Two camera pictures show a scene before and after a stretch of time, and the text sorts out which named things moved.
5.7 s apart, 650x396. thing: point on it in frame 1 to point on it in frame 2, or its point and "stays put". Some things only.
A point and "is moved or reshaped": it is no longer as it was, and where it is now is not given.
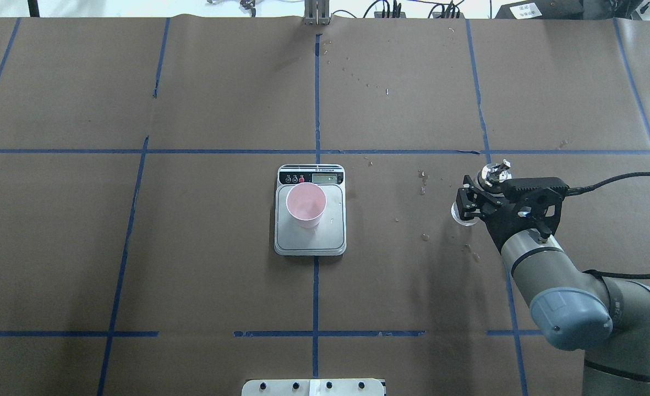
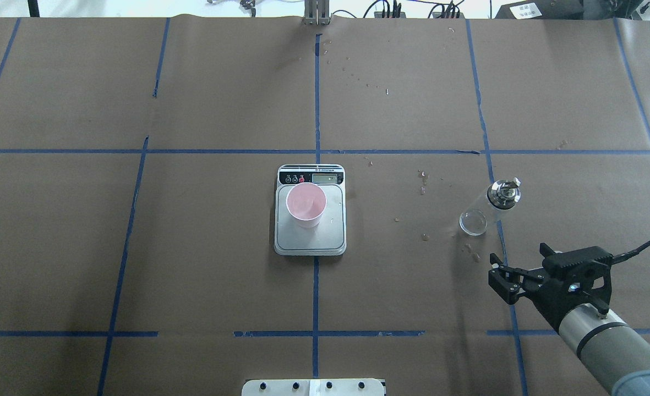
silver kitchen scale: (327, 238) stays put
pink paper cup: (306, 202) stays put
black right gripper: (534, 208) to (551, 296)
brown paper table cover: (124, 172) stays put
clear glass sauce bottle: (489, 177) is moved or reshaped
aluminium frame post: (316, 12) stays put
